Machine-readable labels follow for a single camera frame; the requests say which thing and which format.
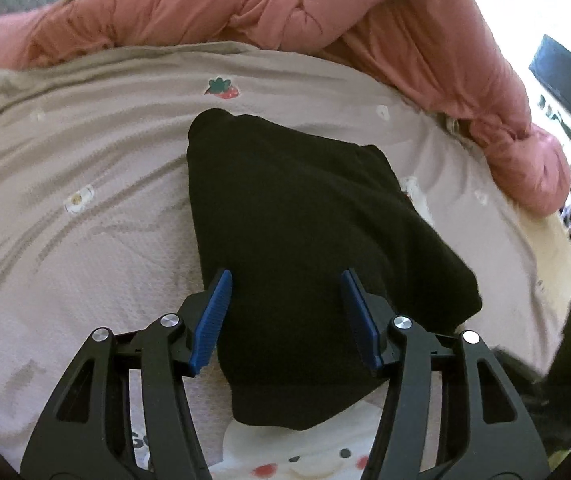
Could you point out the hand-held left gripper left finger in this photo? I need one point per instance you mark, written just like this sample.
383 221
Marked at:
210 317

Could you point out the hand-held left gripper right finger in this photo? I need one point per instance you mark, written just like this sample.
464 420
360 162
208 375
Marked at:
360 315

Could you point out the black top with orange patches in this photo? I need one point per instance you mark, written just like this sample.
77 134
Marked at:
305 210

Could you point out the lilac strawberry print bed sheet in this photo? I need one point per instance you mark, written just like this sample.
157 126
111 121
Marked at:
95 200

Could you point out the dark cloth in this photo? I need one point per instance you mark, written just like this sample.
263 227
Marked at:
570 360

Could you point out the black flat box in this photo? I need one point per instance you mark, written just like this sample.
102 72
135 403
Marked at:
568 77

